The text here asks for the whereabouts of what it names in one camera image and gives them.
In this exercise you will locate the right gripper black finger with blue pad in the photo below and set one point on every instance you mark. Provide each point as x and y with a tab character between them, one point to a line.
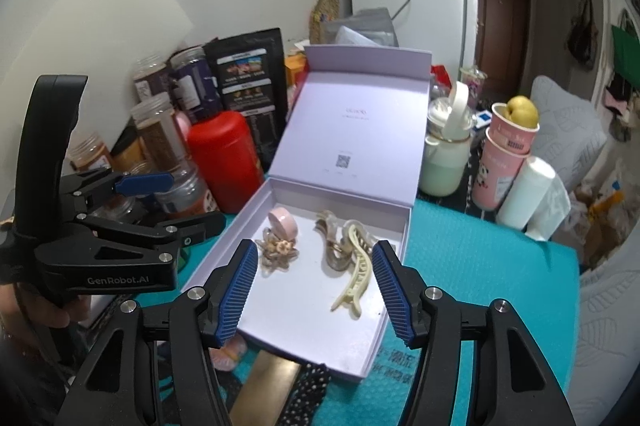
119	383
512	382

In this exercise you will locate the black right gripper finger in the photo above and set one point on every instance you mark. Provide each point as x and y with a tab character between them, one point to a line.
166	237

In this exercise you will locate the right gripper black finger with blue tip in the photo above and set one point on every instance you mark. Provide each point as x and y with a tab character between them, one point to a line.
94	188

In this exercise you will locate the clear bear star hair clip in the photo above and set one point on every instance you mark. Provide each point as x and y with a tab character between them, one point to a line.
276	254

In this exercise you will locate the pink round hair clip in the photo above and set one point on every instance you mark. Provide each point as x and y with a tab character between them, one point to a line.
283	224

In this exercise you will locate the marbled beige hair claw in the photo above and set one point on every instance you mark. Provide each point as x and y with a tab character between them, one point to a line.
349	244

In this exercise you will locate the cream yellow hair clip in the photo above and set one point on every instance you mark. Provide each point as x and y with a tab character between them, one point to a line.
352	293

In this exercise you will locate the person's left hand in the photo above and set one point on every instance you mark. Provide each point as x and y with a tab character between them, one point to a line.
41	311

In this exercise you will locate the orange label clear jar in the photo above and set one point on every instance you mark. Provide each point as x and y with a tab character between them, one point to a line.
189	196

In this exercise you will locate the jar with Chinese label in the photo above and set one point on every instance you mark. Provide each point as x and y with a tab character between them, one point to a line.
90	154

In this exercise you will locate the red cylindrical tin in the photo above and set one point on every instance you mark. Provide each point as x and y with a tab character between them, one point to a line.
225	154

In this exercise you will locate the brown spice jar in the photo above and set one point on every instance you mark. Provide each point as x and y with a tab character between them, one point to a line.
156	124

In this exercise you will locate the gold rectangular card box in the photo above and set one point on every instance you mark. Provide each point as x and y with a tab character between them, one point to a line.
263	397

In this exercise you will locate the dark purple jar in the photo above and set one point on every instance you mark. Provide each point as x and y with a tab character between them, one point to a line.
196	86

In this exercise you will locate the teal bubble mailer mat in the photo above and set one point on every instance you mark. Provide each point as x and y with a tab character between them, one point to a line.
472	259

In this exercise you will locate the lilac open gift box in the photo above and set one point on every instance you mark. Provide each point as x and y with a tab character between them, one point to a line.
353	146

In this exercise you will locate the black snack pouch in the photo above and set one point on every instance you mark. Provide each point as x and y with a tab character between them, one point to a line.
251	81

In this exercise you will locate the white tissue roll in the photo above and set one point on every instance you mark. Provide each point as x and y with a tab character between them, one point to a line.
537	202

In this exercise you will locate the pink panda paper cup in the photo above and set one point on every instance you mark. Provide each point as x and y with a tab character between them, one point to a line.
496	173

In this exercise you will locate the mint green water bottle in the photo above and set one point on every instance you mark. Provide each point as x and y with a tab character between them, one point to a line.
447	142

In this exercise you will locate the upper pink paper cup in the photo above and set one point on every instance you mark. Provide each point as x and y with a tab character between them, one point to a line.
510	136

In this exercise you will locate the grey quilted cushion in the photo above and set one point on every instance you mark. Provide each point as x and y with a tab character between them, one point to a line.
570	136

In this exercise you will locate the woven round trivet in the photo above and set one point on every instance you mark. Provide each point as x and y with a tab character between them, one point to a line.
323	11

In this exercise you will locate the yellow pear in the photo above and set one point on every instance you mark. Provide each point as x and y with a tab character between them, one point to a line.
522	111

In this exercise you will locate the white refrigerator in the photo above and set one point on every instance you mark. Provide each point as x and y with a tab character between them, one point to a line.
445	28

